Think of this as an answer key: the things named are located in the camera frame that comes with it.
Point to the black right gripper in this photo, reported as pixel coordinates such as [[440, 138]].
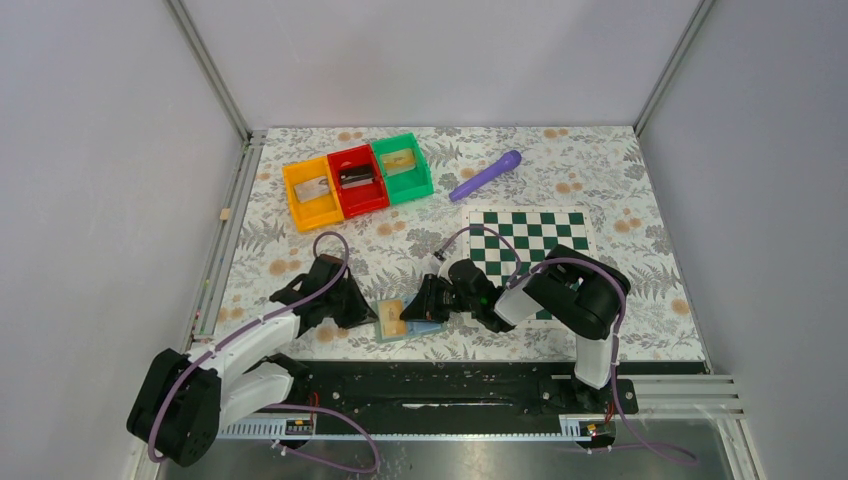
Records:
[[425, 305]]

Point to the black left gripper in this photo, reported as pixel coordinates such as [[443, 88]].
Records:
[[361, 313]]

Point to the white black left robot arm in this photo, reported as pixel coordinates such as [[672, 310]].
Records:
[[187, 398]]

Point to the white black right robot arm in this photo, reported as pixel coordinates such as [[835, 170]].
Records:
[[581, 293]]

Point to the silver card stack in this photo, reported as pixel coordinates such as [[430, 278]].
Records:
[[312, 189]]

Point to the gold card stack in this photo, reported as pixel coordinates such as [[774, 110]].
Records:
[[398, 162]]

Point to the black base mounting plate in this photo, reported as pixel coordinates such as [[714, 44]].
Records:
[[452, 398]]

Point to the yellow plastic bin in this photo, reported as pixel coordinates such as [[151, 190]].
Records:
[[318, 213]]

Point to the red plastic bin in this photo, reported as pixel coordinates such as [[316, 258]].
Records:
[[361, 200]]

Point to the green plastic bin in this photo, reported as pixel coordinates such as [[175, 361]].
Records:
[[411, 185]]

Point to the green white chessboard mat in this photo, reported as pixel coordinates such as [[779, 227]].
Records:
[[523, 236]]

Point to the purple plastic tube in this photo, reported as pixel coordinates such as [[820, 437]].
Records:
[[506, 163]]

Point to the floral patterned tablecloth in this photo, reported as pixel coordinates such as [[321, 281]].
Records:
[[598, 169]]

